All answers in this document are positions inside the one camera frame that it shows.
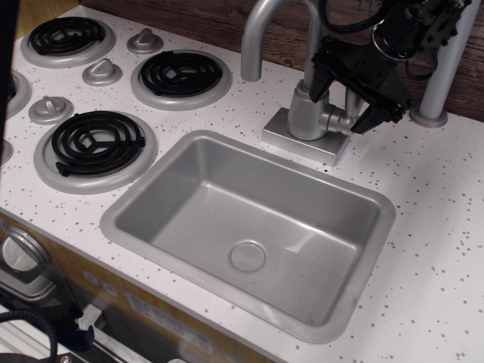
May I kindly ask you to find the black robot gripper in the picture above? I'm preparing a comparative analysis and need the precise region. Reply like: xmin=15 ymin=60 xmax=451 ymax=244
xmin=309 ymin=36 xmax=414 ymax=134

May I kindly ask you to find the silver faucet lever handle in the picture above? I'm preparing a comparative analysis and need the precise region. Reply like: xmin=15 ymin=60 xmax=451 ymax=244
xmin=319 ymin=88 xmax=364 ymax=136

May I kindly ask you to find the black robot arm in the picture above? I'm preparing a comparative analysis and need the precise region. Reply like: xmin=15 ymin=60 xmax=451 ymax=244
xmin=309 ymin=1 xmax=470 ymax=135

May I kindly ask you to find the grey vertical support pole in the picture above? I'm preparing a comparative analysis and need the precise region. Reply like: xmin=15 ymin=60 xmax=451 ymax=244
xmin=409 ymin=1 xmax=481 ymax=129

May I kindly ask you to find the silver toy faucet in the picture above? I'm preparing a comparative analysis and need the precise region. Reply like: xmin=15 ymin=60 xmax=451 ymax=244
xmin=240 ymin=1 xmax=350 ymax=166

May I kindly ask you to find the grey plastic sink basin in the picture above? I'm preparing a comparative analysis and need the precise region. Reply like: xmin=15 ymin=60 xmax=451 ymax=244
xmin=101 ymin=130 xmax=396 ymax=343

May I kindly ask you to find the back right stove burner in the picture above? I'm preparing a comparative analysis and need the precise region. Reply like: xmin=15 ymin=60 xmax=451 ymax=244
xmin=130 ymin=50 xmax=232 ymax=111

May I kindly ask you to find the grey stove knob top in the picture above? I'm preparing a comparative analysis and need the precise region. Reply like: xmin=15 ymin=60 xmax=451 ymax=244
xmin=126 ymin=28 xmax=164 ymax=54

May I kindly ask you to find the grey stove knob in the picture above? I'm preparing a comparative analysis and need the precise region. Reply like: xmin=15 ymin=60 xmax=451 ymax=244
xmin=126 ymin=28 xmax=164 ymax=54
xmin=82 ymin=58 xmax=123 ymax=87
xmin=28 ymin=96 xmax=73 ymax=126

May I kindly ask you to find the grey stove knob middle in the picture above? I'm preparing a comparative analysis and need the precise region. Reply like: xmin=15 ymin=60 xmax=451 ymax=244
xmin=82 ymin=58 xmax=123 ymax=87

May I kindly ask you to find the front right stove burner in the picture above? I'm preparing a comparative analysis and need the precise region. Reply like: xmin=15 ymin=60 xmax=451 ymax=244
xmin=34 ymin=110 xmax=157 ymax=195

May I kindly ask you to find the back left stove burner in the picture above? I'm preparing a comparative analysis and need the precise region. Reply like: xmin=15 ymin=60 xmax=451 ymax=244
xmin=20 ymin=17 xmax=116 ymax=69

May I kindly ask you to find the grey stove knob lower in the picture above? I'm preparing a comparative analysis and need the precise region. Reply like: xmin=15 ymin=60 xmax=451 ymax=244
xmin=28 ymin=96 xmax=73 ymax=126

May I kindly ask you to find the left edge stove burner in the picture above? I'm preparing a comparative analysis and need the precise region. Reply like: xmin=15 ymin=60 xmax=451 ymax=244
xmin=6 ymin=70 xmax=31 ymax=119

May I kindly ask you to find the silver round oven dial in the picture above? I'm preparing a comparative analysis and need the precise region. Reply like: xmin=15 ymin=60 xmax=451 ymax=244
xmin=1 ymin=226 xmax=50 ymax=284

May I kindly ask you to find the blue clamp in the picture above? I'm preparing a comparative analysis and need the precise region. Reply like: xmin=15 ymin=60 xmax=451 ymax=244
xmin=66 ymin=326 xmax=95 ymax=352

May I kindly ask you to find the black cable lower left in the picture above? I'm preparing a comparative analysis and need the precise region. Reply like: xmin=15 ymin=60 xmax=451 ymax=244
xmin=0 ymin=308 xmax=57 ymax=363

